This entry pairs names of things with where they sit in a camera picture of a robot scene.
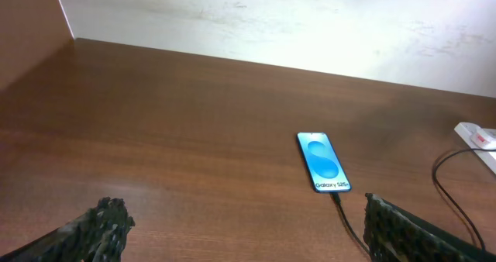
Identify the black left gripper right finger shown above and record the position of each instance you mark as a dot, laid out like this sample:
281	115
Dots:
393	234

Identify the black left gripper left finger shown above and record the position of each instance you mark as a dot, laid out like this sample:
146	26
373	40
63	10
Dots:
100	234

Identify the blue screen Galaxy smartphone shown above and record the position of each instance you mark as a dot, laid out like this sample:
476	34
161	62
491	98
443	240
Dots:
323	165

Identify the white power strip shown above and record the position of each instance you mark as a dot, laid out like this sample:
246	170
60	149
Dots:
480	139

